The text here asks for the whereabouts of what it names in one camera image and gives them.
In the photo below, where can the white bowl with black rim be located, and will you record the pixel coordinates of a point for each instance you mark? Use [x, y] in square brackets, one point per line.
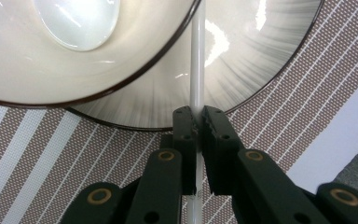
[74, 71]

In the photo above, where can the striped brown placemat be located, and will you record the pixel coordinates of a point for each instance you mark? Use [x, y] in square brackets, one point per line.
[74, 155]

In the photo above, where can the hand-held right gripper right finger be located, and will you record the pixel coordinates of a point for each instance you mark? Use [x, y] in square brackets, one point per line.
[219, 146]

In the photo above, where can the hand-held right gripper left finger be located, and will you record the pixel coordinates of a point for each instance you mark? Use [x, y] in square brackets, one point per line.
[186, 140]

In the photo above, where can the white plate with black rim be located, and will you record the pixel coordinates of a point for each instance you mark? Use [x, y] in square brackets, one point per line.
[245, 62]

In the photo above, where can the single white chopstick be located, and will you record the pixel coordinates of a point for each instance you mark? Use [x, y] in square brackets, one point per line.
[198, 62]

